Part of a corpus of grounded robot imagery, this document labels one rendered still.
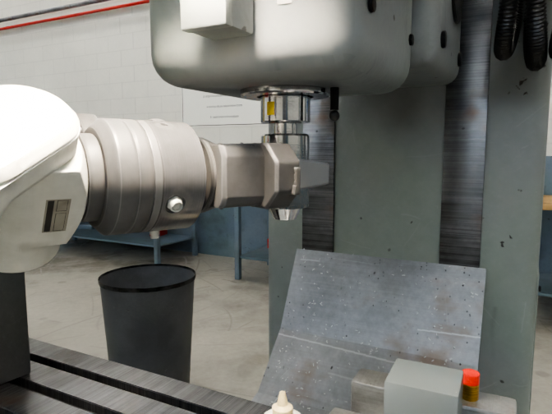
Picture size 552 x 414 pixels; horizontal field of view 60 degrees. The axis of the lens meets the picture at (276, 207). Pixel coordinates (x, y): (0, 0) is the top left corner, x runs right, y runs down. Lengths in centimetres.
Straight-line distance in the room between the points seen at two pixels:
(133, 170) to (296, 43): 15
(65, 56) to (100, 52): 68
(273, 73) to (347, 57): 6
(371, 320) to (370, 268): 9
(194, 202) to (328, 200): 50
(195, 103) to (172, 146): 547
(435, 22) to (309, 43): 21
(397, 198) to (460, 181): 10
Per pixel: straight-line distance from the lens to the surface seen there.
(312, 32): 36
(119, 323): 239
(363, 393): 52
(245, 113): 543
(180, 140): 37
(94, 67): 700
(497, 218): 79
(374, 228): 83
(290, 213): 46
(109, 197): 35
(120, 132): 36
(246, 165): 39
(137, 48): 649
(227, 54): 40
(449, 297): 80
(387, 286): 82
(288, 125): 45
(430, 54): 54
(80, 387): 79
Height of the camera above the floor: 125
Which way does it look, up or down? 7 degrees down
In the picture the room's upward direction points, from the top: straight up
